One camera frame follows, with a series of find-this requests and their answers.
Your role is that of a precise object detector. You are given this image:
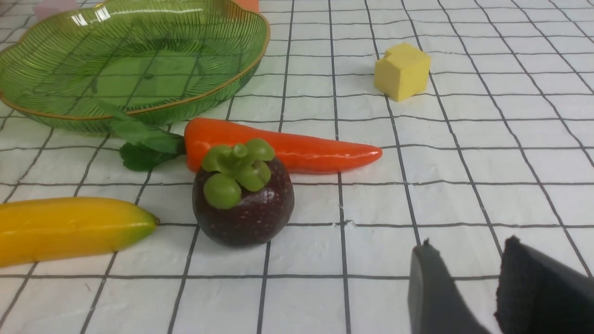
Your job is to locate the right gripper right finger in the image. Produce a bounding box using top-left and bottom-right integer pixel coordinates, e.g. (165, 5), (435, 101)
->
(495, 236), (594, 334)

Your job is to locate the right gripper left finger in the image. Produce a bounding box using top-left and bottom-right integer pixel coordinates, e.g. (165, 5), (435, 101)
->
(408, 239), (489, 334)

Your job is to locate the purple toy mangosteen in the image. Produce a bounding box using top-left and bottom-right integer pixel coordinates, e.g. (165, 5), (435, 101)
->
(193, 139), (295, 248)

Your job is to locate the white grid tablecloth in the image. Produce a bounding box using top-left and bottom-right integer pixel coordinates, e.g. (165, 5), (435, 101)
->
(1, 0), (594, 334)

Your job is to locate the orange toy carrot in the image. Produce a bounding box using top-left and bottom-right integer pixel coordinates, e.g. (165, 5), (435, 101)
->
(110, 117), (383, 174)

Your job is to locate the yellow foam cube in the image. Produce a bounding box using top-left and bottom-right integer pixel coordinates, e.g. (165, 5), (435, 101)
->
(374, 43), (431, 102)

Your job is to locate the orange foam cube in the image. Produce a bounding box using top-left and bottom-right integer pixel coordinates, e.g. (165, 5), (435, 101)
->
(233, 0), (260, 13)

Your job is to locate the green glass leaf plate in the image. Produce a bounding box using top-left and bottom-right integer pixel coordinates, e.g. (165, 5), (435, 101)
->
(1, 0), (270, 133)

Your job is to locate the yellow toy banana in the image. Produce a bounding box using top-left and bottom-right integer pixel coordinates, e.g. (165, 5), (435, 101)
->
(0, 197), (159, 267)

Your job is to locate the pink foam cube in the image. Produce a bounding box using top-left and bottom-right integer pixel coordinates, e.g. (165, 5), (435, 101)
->
(32, 0), (80, 21)

